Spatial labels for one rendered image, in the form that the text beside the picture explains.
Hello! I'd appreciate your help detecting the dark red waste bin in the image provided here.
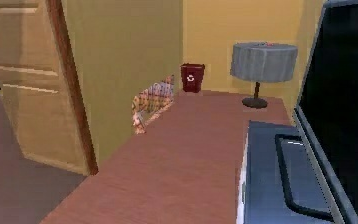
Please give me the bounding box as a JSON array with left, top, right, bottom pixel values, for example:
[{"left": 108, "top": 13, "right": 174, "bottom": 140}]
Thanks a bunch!
[{"left": 180, "top": 63, "right": 206, "bottom": 94}]

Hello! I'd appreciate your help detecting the grey shade table lamp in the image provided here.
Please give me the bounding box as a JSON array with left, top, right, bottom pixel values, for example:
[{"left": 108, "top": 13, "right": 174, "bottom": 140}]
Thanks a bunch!
[{"left": 229, "top": 41, "right": 299, "bottom": 110}]

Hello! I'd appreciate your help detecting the light wooden room door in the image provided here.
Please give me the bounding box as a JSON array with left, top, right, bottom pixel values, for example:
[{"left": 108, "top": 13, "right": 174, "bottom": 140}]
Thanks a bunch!
[{"left": 0, "top": 0, "right": 99, "bottom": 177}]

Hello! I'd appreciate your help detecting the black television set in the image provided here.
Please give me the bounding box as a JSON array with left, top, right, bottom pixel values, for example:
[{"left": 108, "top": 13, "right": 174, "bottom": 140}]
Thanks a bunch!
[{"left": 275, "top": 0, "right": 358, "bottom": 224}]

